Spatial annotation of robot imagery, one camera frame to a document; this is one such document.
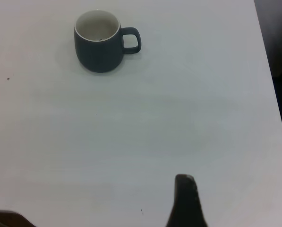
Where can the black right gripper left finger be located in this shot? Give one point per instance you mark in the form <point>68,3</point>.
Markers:
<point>6,218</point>

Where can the dark grey ceramic mug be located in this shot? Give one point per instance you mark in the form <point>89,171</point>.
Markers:
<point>98,55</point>

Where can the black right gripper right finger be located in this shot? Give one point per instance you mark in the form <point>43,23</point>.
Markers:
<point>186,208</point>

